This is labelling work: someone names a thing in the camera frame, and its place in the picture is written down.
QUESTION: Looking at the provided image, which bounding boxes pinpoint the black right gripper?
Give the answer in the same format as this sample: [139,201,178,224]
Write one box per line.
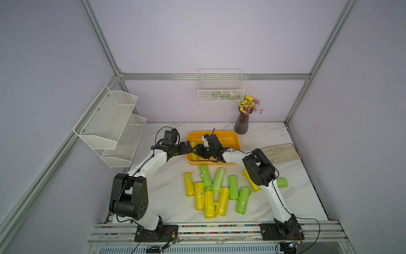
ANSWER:
[191,144,215,158]

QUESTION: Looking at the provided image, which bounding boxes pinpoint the yellow trash bag roll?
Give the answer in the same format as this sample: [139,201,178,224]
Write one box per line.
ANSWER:
[190,141,199,162]
[194,182,205,211]
[215,187,229,217]
[242,169,261,192]
[204,190,216,220]
[184,173,195,197]

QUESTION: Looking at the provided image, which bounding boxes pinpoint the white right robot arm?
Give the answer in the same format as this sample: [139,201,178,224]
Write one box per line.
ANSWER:
[191,134,299,239]

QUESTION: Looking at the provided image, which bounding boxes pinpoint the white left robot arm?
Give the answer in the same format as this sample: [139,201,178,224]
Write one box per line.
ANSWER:
[109,141,191,231]

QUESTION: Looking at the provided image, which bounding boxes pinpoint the yellow plastic storage box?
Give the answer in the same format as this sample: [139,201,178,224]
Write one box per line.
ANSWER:
[185,130,241,166]

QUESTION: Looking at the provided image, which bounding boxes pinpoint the green trash bag roll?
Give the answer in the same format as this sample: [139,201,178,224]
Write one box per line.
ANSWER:
[212,167,226,193]
[199,165,213,190]
[276,177,289,188]
[236,187,251,215]
[228,175,239,201]

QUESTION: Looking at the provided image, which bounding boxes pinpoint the purple glass vase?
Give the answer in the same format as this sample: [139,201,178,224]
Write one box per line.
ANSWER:
[234,108,250,135]

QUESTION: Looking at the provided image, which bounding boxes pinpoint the yellow and purple flowers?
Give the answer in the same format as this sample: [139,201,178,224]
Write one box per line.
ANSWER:
[238,95,264,115]

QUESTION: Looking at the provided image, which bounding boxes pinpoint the white mesh lower shelf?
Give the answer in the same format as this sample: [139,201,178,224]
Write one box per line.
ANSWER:
[101,114,147,168]

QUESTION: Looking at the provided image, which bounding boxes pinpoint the white mesh shelf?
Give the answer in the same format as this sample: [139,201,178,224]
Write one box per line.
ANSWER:
[73,89,137,150]
[101,114,147,168]

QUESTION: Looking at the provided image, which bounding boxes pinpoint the white mesh upper shelf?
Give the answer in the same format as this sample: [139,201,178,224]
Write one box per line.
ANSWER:
[73,89,137,150]

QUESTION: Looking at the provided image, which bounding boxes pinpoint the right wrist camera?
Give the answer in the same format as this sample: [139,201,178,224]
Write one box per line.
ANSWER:
[202,134,214,147]

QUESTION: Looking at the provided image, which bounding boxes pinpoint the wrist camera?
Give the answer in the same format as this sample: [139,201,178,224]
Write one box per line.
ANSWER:
[162,129,178,146]
[202,134,214,147]

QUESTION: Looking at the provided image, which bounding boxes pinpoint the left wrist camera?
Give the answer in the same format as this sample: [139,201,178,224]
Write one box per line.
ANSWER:
[162,129,178,146]

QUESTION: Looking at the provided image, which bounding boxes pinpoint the white wire wall basket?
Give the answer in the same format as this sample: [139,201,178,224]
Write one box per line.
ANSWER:
[198,68,245,102]

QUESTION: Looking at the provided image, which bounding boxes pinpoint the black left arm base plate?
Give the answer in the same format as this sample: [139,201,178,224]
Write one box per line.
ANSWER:
[134,224,179,242]

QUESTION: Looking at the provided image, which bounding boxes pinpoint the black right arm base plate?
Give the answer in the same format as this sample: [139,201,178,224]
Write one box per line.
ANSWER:
[260,223,305,241]

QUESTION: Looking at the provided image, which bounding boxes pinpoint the aluminium rail frame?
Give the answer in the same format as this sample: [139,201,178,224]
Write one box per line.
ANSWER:
[84,221,355,254]

